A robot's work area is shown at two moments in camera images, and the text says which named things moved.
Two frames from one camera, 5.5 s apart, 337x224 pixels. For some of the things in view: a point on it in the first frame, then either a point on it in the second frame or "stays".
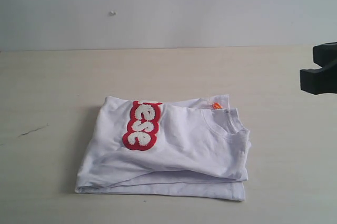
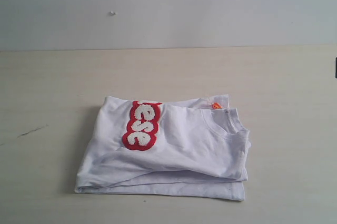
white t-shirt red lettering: (195, 146) stays
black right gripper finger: (324, 80) to (336, 67)
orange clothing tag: (216, 105) stays
